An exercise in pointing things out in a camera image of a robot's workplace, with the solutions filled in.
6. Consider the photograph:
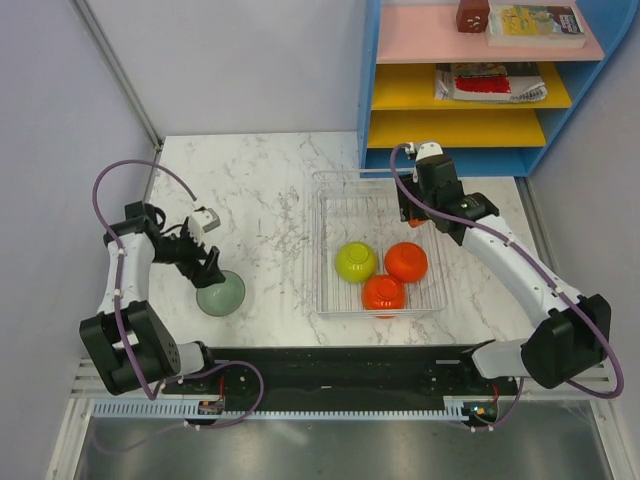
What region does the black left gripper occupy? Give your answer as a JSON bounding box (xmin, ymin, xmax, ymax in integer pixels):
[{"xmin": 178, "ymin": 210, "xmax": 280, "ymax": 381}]
[{"xmin": 151, "ymin": 221, "xmax": 224, "ymax": 289}]

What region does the pale green ceramic bowl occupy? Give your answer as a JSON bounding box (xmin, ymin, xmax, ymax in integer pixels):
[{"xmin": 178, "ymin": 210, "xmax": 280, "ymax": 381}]
[{"xmin": 196, "ymin": 270, "xmax": 246, "ymax": 317}]

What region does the orange plastic bowl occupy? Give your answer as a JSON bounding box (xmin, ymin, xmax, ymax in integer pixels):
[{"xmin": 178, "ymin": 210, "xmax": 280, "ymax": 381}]
[
  {"xmin": 361, "ymin": 274, "xmax": 406, "ymax": 311},
  {"xmin": 384, "ymin": 242, "xmax": 429, "ymax": 283}
]

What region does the white wire dish rack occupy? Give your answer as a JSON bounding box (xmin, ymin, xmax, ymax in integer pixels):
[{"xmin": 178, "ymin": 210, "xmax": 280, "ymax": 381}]
[{"xmin": 311, "ymin": 169, "xmax": 447, "ymax": 319}]

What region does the lime green plastic bowl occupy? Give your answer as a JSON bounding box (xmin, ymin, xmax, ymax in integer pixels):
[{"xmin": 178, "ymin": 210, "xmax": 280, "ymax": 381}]
[{"xmin": 334, "ymin": 242, "xmax": 377, "ymax": 283}]

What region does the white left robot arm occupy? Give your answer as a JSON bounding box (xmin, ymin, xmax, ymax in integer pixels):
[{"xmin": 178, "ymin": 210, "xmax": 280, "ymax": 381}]
[{"xmin": 79, "ymin": 202, "xmax": 226, "ymax": 396}]

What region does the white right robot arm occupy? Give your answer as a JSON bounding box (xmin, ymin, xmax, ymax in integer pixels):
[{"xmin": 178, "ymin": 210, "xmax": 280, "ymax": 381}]
[{"xmin": 393, "ymin": 153, "xmax": 624, "ymax": 397}]

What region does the blue shelf unit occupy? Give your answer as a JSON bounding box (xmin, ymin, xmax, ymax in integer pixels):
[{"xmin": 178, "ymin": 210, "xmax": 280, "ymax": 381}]
[{"xmin": 357, "ymin": 1, "xmax": 638, "ymax": 177}]

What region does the red spiral notebook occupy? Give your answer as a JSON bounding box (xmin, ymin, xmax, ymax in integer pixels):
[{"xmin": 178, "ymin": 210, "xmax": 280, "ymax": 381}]
[{"xmin": 434, "ymin": 62, "xmax": 548, "ymax": 103}]

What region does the red brown box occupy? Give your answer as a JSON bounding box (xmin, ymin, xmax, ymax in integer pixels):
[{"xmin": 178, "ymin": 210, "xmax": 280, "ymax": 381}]
[{"xmin": 455, "ymin": 0, "xmax": 490, "ymax": 34}]

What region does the yellow cover book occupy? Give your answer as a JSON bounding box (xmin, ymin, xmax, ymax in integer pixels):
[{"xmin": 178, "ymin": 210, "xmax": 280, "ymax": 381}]
[{"xmin": 485, "ymin": 4, "xmax": 587, "ymax": 48}]

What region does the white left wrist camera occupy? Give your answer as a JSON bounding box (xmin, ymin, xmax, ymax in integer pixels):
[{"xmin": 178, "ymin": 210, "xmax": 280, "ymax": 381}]
[{"xmin": 187, "ymin": 207, "xmax": 221, "ymax": 243}]

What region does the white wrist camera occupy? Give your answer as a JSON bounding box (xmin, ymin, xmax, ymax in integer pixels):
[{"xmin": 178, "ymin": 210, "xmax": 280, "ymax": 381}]
[
  {"xmin": 187, "ymin": 207, "xmax": 221, "ymax": 243},
  {"xmin": 404, "ymin": 141, "xmax": 444, "ymax": 163}
]

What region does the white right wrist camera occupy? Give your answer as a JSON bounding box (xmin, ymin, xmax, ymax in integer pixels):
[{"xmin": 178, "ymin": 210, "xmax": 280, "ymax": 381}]
[{"xmin": 404, "ymin": 141, "xmax": 444, "ymax": 163}]

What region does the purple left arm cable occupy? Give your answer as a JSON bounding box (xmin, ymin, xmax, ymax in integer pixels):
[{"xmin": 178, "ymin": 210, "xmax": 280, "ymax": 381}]
[{"xmin": 88, "ymin": 159, "xmax": 265, "ymax": 454}]

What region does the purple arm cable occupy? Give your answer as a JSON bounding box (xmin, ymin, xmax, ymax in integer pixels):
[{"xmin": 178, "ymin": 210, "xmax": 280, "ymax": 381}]
[
  {"xmin": 88, "ymin": 159, "xmax": 265, "ymax": 454},
  {"xmin": 389, "ymin": 143, "xmax": 626, "ymax": 432}
]

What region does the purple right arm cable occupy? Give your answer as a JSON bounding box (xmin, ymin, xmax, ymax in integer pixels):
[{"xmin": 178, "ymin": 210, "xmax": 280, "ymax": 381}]
[{"xmin": 389, "ymin": 143, "xmax": 626, "ymax": 432}]

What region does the white slotted cable duct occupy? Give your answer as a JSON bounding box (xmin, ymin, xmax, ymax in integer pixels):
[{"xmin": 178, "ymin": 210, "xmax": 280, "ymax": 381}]
[{"xmin": 92, "ymin": 398, "xmax": 469, "ymax": 422}]

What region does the aluminium front rail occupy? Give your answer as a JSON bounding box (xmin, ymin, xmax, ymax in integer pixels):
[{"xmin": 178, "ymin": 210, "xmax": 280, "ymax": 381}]
[{"xmin": 70, "ymin": 358, "xmax": 148, "ymax": 400}]

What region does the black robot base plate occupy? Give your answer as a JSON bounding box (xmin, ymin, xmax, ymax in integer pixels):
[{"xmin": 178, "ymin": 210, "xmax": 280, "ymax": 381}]
[{"xmin": 165, "ymin": 345, "xmax": 517, "ymax": 410}]

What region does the aluminium corner rail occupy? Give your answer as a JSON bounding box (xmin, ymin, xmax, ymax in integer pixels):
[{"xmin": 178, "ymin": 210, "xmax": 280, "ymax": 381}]
[{"xmin": 69, "ymin": 0, "xmax": 163, "ymax": 151}]

